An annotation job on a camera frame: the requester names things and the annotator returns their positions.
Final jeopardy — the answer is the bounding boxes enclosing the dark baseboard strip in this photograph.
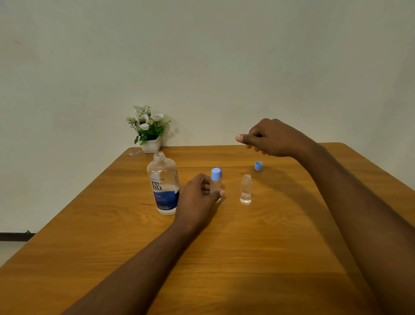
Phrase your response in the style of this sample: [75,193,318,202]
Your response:
[0,231,36,242]

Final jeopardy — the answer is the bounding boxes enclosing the person's left hand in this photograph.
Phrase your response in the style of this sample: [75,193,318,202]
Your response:
[174,173,225,230]

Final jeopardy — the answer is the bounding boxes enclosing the small capped clear bottle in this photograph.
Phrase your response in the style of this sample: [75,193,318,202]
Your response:
[210,168,222,204]

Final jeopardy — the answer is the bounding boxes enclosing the white flower pot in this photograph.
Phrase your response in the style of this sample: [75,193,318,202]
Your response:
[139,136,162,154]

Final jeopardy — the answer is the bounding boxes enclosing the white artificial flowers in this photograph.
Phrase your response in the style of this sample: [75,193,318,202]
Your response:
[126,104,171,146]

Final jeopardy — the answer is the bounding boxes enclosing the person's right hand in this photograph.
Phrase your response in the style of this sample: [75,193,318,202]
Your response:
[235,118,314,158]

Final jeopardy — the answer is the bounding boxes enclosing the small open clear bottle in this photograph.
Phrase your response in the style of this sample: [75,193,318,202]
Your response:
[240,174,253,205]

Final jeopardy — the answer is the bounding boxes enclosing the person's right forearm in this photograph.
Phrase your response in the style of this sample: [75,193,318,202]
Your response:
[293,140,415,315]

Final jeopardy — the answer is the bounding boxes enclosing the large clear blue-label bottle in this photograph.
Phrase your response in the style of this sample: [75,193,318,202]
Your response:
[147,151,180,215]

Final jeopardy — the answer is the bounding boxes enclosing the person's left forearm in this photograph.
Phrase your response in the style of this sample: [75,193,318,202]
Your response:
[61,218,203,315]

